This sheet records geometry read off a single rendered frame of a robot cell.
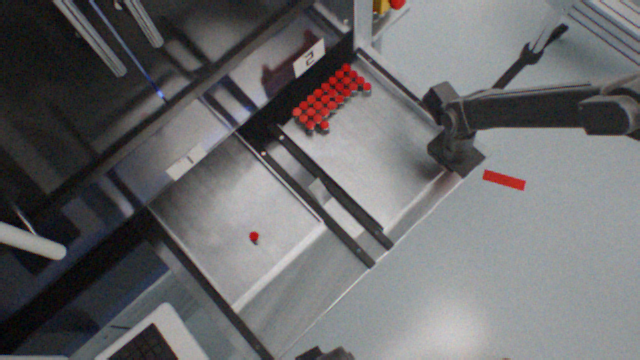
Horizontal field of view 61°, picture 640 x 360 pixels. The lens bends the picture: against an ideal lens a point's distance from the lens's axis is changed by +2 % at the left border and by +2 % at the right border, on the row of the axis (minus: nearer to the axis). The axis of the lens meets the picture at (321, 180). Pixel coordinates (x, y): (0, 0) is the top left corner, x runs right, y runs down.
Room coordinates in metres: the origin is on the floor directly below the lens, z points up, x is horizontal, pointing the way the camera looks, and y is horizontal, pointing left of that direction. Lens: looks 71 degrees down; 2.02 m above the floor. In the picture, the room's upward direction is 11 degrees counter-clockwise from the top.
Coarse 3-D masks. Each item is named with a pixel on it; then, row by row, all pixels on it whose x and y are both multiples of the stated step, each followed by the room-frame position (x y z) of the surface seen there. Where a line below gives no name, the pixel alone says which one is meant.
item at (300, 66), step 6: (318, 42) 0.64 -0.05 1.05; (312, 48) 0.63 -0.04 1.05; (318, 48) 0.63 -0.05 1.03; (306, 54) 0.62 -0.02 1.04; (318, 54) 0.63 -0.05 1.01; (300, 60) 0.61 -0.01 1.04; (306, 60) 0.62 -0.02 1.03; (294, 66) 0.60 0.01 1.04; (300, 66) 0.61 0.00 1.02; (306, 66) 0.61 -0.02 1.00; (300, 72) 0.60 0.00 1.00
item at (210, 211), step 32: (224, 160) 0.49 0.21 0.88; (256, 160) 0.47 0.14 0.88; (192, 192) 0.42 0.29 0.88; (224, 192) 0.41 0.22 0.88; (256, 192) 0.39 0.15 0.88; (288, 192) 0.38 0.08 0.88; (160, 224) 0.35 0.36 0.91; (192, 224) 0.35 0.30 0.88; (224, 224) 0.33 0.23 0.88; (256, 224) 0.32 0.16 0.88; (288, 224) 0.31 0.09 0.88; (320, 224) 0.28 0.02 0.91; (192, 256) 0.28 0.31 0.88; (224, 256) 0.26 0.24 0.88; (256, 256) 0.25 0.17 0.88; (288, 256) 0.23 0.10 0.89; (224, 288) 0.20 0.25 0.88
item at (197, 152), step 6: (198, 144) 0.46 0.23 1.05; (192, 150) 0.45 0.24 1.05; (198, 150) 0.46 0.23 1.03; (204, 150) 0.46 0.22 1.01; (186, 156) 0.44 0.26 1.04; (192, 156) 0.45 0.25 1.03; (198, 156) 0.45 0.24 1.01; (204, 156) 0.46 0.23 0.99; (180, 162) 0.43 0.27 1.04; (186, 162) 0.44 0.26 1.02; (174, 168) 0.42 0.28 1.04; (180, 168) 0.43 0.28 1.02; (186, 168) 0.43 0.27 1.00; (174, 174) 0.42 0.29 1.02; (180, 174) 0.42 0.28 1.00
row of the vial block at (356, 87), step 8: (360, 80) 0.60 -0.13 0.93; (352, 88) 0.58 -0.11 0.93; (360, 88) 0.59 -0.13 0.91; (336, 96) 0.57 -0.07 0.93; (344, 96) 0.56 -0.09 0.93; (352, 96) 0.58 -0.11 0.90; (328, 104) 0.55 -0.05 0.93; (336, 104) 0.55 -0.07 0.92; (344, 104) 0.56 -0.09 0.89; (320, 112) 0.54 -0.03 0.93; (328, 112) 0.53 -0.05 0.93; (336, 112) 0.54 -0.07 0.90; (320, 120) 0.52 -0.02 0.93; (328, 120) 0.53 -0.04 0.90; (312, 128) 0.50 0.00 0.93; (312, 136) 0.50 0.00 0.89
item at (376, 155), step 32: (384, 96) 0.57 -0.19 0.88; (288, 128) 0.53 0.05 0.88; (352, 128) 0.50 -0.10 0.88; (384, 128) 0.49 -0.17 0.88; (416, 128) 0.47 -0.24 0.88; (320, 160) 0.44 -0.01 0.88; (352, 160) 0.42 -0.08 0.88; (384, 160) 0.41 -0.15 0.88; (416, 160) 0.39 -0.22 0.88; (352, 192) 0.35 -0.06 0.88; (384, 192) 0.34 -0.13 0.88; (416, 192) 0.32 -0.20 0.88; (384, 224) 0.26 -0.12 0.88
